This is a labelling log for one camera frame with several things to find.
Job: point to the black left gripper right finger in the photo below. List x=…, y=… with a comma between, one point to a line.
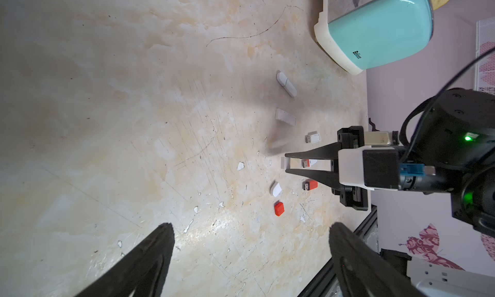
x=364, y=272

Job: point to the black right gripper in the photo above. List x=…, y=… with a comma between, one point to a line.
x=347, y=180

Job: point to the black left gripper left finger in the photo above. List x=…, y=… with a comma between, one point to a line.
x=142, y=272

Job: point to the white green usb drive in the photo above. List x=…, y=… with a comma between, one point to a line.
x=286, y=84

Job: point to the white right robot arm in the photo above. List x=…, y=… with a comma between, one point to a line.
x=451, y=151

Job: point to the white red usb drive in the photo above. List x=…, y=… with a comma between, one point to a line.
x=306, y=163

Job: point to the red usb cap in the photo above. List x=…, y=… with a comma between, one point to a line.
x=279, y=208

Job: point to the glass spice jar far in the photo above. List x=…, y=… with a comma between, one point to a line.
x=381, y=138

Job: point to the white rounded cap near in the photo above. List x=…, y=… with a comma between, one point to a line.
x=275, y=189

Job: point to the mint green toaster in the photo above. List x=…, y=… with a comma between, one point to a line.
x=378, y=33

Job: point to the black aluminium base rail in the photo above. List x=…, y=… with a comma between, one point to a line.
x=326, y=282

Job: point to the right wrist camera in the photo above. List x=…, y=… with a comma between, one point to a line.
x=384, y=170

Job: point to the white wire shelf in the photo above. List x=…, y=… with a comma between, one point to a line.
x=484, y=69

